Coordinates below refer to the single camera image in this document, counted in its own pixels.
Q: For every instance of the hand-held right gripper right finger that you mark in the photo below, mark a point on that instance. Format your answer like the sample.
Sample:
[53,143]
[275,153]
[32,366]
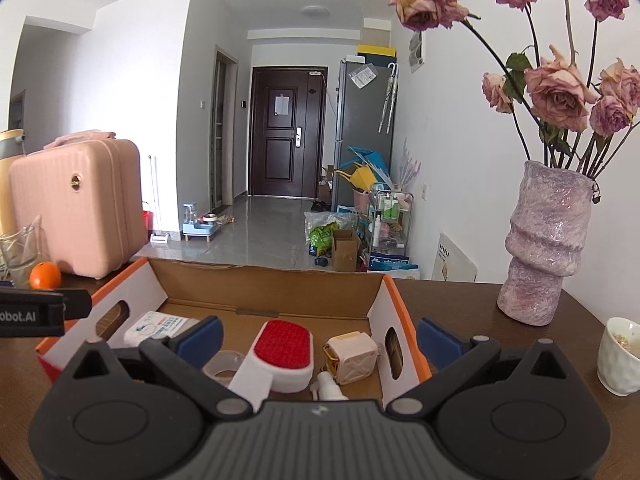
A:
[435,342]

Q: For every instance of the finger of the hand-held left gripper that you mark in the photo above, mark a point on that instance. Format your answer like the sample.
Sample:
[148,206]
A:
[77,304]

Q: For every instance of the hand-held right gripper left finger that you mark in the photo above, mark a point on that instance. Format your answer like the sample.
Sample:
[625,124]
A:
[202,340]

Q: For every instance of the clear tape roll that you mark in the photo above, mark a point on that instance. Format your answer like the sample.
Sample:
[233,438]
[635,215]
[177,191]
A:
[235,357]

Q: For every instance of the white wipes packet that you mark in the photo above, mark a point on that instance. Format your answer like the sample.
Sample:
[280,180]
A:
[155,327]

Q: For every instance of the red lint brush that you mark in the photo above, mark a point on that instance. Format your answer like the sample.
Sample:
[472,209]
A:
[282,345]

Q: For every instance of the beige cube box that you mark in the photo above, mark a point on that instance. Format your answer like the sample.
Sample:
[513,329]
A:
[350,360]

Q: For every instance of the red cardboard box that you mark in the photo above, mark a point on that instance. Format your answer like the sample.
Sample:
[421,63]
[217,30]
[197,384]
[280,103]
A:
[275,285]

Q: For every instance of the small spray bottle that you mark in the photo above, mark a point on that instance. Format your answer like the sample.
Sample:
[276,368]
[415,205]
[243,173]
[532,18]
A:
[327,390]

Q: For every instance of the orange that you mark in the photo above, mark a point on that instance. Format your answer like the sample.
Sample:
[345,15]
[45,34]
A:
[45,276]

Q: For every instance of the clear glass pitcher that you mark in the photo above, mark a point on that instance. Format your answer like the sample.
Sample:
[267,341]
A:
[20,255]

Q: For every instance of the pink suitcase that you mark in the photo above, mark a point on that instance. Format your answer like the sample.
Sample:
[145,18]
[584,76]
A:
[75,220]

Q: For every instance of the white board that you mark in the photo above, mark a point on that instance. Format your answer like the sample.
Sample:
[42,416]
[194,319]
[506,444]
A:
[455,260]

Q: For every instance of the blue flat carton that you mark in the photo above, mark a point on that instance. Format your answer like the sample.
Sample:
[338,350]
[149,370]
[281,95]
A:
[387,264]

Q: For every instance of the blue pet water feeder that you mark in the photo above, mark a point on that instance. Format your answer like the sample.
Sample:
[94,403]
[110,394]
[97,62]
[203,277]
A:
[200,225]

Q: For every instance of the small brown carton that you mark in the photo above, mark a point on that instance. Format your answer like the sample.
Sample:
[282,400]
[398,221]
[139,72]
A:
[346,252]

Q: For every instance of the yellow thermos jug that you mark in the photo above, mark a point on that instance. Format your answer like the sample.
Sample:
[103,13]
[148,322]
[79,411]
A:
[7,180]

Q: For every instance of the metal rack trolley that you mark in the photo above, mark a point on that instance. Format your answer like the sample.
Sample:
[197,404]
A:
[390,205]

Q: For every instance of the purple ceramic vase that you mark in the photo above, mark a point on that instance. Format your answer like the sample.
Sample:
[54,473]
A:
[545,240]

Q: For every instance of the green printed bag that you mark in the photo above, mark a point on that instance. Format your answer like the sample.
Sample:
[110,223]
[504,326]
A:
[320,240]

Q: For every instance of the pink bin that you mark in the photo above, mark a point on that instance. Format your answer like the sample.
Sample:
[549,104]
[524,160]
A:
[362,200]

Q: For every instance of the dried lavender bunch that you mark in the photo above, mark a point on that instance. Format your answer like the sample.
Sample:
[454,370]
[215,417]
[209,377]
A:
[410,172]

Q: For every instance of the black shoes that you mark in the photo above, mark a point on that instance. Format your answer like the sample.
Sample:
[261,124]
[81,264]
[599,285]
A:
[320,206]

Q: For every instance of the white textured cup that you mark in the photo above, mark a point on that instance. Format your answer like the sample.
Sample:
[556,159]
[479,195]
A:
[617,360]

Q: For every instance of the dark brown door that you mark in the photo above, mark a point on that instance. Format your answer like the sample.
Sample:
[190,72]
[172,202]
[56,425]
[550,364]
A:
[282,160]

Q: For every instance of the grey refrigerator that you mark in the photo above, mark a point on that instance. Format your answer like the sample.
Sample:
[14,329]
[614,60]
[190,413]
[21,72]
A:
[365,120]

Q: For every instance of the white folded umbrella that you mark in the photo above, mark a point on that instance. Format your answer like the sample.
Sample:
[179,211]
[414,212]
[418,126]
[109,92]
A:
[390,100]

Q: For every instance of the white notice paper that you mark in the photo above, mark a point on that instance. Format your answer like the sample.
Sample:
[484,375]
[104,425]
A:
[282,105]

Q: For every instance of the clear plastic pouch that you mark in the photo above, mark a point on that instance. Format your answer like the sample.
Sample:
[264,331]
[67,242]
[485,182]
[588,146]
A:
[362,76]

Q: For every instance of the dried pink roses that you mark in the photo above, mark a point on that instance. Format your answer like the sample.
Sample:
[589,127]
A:
[555,92]

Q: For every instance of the round ceiling light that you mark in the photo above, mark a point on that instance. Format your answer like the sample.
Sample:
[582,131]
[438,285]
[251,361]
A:
[314,10]

